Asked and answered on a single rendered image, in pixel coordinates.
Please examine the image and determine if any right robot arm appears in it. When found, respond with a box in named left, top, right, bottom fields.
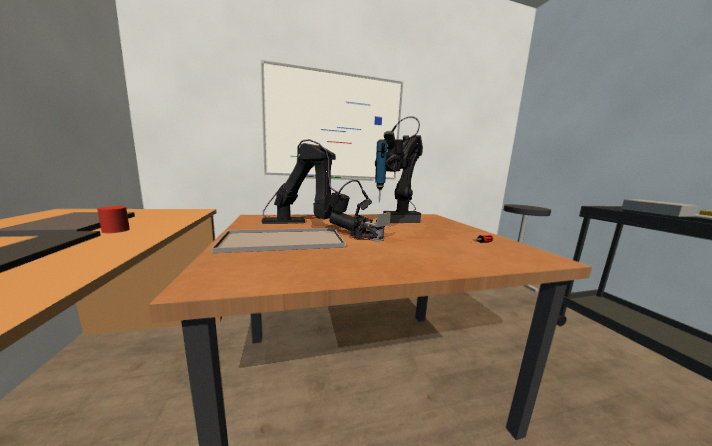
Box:
left=262, top=143, right=350, bottom=227

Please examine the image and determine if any blue electric screwdriver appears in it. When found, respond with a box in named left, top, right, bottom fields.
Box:
left=375, top=139, right=387, bottom=194

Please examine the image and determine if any beige l-shaped bracket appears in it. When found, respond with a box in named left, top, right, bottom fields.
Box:
left=365, top=213, right=391, bottom=227

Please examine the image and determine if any beige shallow tray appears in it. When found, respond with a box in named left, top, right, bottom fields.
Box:
left=211, top=228, right=346, bottom=253

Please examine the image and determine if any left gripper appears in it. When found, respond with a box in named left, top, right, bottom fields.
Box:
left=385, top=144, right=401, bottom=172

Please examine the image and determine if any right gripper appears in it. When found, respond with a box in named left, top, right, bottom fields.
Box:
left=341, top=199, right=378, bottom=238

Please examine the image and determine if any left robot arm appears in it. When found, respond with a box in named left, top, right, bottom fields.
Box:
left=383, top=131, right=423, bottom=215

